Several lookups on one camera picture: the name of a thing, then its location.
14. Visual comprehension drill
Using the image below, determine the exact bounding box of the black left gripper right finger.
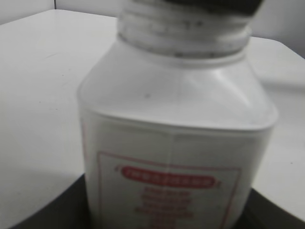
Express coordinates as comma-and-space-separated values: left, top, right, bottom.
245, 189, 305, 229

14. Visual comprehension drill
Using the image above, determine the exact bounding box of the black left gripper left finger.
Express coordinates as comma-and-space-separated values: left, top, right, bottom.
7, 173, 91, 229

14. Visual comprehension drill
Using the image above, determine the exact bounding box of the white Yili yogurt bottle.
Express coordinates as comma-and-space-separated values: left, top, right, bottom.
76, 14, 279, 229

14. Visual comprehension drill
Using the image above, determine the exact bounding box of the white plastic bottle cap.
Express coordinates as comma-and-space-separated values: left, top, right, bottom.
118, 0, 262, 59

